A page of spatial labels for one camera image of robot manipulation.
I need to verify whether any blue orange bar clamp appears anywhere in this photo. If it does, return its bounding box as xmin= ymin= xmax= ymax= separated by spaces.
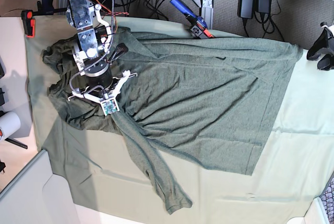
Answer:
xmin=170 ymin=0 xmax=214 ymax=39

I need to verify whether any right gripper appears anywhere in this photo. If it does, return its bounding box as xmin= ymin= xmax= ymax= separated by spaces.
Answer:
xmin=85 ymin=63 xmax=113 ymax=92

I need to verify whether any green T-shirt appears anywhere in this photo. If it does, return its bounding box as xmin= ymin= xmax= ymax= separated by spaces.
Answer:
xmin=43 ymin=28 xmax=303 ymax=214

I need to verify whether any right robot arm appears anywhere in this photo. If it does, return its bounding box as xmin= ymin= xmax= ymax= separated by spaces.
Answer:
xmin=66 ymin=0 xmax=128 ymax=95

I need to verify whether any orange black corner clamp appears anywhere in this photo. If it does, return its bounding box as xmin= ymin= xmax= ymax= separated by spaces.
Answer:
xmin=21 ymin=0 xmax=67 ymax=38

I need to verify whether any white paper roll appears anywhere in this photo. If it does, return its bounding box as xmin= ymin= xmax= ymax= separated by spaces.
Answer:
xmin=0 ymin=112 xmax=21 ymax=141

